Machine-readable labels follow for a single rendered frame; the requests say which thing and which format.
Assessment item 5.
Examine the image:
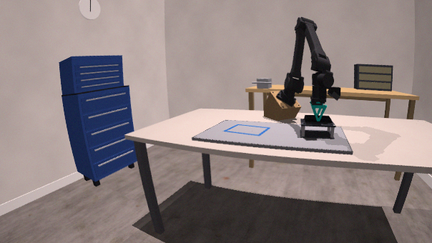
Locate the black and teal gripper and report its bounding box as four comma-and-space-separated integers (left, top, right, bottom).
310, 85, 327, 122

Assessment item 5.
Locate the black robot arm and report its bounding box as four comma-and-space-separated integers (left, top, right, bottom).
276, 17, 340, 106

